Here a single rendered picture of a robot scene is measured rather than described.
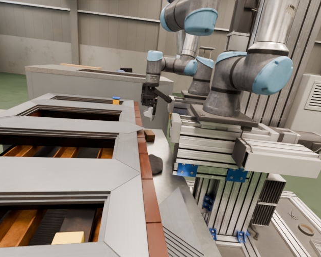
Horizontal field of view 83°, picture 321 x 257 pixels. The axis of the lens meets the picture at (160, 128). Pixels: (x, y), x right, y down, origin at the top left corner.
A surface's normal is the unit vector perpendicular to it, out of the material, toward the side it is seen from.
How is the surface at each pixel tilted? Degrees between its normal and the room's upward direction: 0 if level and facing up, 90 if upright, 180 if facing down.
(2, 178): 0
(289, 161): 90
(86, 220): 0
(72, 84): 90
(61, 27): 90
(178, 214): 0
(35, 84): 90
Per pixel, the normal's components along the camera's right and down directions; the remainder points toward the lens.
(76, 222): 0.11, -0.94
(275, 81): 0.40, 0.47
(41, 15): -0.02, 0.33
